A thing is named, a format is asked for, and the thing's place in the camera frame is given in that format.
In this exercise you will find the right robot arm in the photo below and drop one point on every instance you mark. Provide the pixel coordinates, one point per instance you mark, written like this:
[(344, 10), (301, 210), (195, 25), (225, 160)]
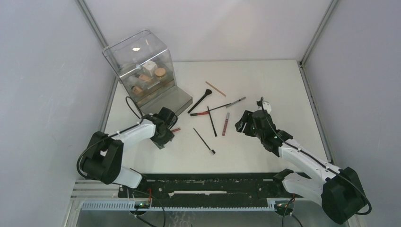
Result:
[(338, 191)]

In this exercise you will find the black brow brush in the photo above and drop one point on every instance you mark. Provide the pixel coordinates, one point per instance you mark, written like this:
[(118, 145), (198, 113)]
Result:
[(204, 142)]

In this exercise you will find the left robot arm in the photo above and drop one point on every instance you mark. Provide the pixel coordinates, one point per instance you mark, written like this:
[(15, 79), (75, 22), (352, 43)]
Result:
[(102, 159)]

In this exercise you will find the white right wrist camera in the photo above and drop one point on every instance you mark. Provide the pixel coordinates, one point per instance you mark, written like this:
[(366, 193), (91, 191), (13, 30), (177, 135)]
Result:
[(266, 106)]

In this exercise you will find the clear acrylic organizer box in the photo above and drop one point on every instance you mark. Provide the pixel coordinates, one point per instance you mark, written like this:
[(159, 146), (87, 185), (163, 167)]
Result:
[(126, 59)]

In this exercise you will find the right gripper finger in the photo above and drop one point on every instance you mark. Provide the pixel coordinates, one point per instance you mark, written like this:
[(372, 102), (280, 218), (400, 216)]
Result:
[(239, 126), (246, 115)]

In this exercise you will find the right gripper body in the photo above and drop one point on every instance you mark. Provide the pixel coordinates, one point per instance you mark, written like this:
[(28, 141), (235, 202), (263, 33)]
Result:
[(250, 130)]

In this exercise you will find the black mounting rail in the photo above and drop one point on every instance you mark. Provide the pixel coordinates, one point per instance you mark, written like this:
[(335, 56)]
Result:
[(208, 191)]

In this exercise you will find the wooden stick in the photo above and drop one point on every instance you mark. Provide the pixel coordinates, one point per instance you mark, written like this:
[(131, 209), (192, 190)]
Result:
[(215, 88)]

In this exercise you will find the small foundation bottle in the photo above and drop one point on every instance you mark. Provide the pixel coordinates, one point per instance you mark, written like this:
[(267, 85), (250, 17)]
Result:
[(137, 90)]

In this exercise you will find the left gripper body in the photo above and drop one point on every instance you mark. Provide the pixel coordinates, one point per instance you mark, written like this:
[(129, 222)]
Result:
[(160, 140)]

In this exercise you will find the red black lip pencil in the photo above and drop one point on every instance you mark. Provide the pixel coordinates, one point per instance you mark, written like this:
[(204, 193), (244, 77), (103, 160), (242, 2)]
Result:
[(200, 114)]

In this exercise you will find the grey mascara wand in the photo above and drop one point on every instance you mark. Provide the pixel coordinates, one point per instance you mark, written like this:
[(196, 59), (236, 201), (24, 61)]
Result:
[(235, 102)]

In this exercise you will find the white cube container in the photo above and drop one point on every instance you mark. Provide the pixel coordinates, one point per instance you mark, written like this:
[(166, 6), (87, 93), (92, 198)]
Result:
[(149, 67)]

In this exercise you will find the black powder brush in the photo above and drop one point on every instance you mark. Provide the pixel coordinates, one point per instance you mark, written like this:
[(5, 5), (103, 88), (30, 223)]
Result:
[(207, 93)]

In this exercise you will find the long thin black brush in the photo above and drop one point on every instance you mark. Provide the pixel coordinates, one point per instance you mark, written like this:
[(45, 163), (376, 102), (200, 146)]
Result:
[(218, 107)]

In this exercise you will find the red lip gloss tube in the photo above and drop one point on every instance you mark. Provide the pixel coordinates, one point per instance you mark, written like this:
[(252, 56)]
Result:
[(225, 124)]

